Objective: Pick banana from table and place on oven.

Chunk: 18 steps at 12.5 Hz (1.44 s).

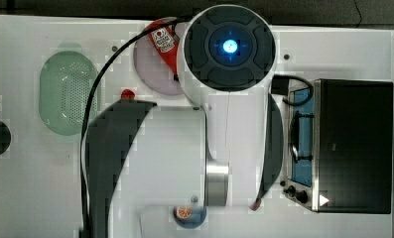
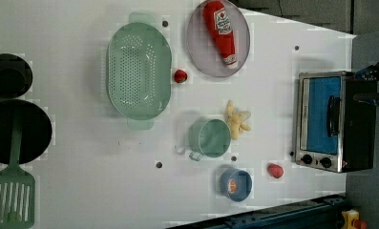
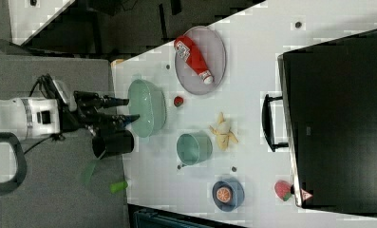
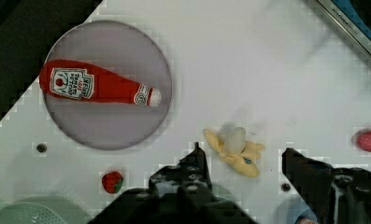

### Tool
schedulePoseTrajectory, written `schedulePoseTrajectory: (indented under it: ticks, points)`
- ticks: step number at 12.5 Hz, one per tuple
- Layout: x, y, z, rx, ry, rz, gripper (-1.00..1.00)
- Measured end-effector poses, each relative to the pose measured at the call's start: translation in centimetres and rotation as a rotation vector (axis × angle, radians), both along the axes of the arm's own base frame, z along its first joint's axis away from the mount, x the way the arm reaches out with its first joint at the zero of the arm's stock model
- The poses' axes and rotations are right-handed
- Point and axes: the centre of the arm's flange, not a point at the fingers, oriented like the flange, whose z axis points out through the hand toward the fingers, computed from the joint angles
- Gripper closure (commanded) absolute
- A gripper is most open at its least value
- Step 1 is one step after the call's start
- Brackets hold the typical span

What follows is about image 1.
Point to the blue cup with orange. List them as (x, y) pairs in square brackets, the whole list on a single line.
[(189, 217)]

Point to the silver toaster oven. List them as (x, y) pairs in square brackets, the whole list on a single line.
[(339, 151)]

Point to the red strawberry toy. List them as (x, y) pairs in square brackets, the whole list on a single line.
[(128, 94)]

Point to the green perforated colander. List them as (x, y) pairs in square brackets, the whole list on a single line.
[(65, 82)]

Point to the grey round plate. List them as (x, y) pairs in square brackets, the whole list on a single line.
[(152, 70)]

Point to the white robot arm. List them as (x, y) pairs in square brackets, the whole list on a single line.
[(154, 164)]

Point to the red ketchup bottle toy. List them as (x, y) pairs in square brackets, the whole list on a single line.
[(166, 43)]

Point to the red pepper toy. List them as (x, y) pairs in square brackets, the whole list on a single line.
[(256, 204)]

